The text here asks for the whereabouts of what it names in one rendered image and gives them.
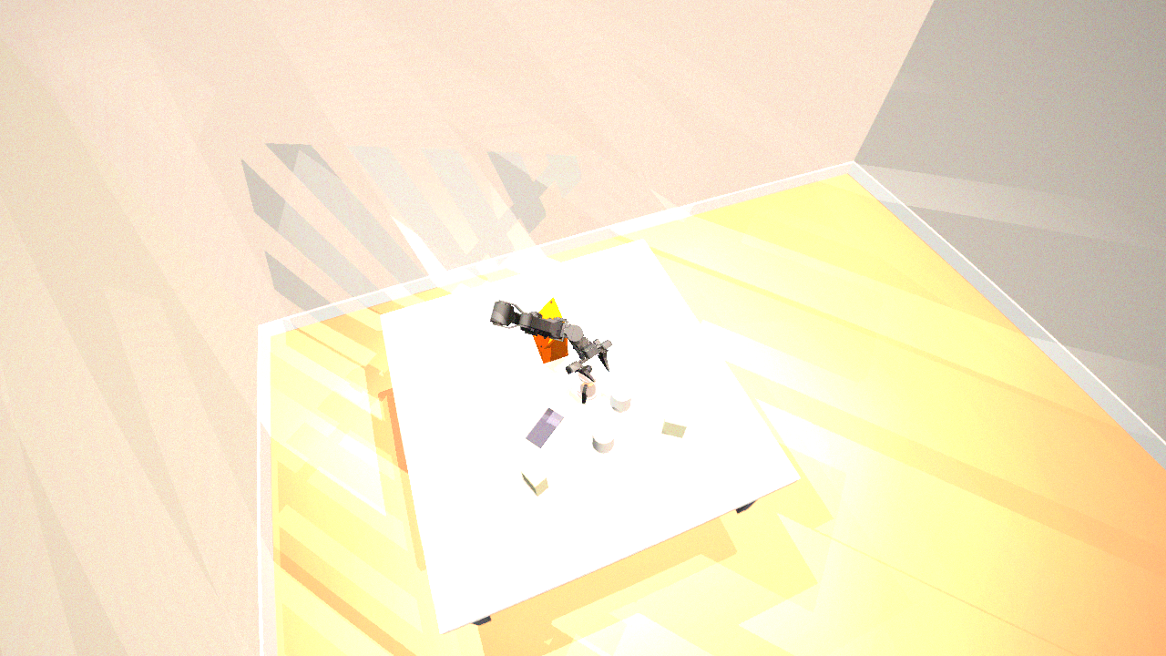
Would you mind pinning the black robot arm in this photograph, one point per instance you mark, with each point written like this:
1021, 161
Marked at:
532, 323

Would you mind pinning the grey cylinder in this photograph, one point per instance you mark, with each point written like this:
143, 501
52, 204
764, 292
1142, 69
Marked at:
603, 437
620, 398

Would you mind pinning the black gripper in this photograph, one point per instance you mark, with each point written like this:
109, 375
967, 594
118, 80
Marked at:
577, 365

